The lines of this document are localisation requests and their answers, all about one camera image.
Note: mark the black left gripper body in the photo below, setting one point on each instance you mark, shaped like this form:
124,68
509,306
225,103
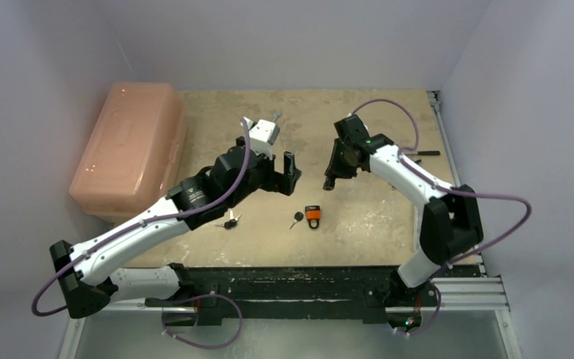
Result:
265,176

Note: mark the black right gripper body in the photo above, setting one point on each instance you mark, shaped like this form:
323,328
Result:
336,158

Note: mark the single black-head key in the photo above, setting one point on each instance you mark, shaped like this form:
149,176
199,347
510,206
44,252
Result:
298,216

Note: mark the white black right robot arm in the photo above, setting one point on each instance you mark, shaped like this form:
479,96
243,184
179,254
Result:
450,219

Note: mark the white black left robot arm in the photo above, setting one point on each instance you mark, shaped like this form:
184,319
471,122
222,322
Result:
93,274

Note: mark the black key bunch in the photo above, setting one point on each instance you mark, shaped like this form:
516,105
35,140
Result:
231,222

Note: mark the orange black padlock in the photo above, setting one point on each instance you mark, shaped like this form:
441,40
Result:
313,216

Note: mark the silver open-end wrench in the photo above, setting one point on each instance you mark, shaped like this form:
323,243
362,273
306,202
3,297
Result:
276,115

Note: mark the pink translucent plastic box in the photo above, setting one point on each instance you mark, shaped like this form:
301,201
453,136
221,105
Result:
133,153

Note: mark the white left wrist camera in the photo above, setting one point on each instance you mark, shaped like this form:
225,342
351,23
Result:
263,134

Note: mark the small black-handled hammer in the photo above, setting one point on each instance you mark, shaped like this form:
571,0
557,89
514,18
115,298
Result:
423,153

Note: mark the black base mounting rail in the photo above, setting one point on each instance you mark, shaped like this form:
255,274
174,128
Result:
329,292

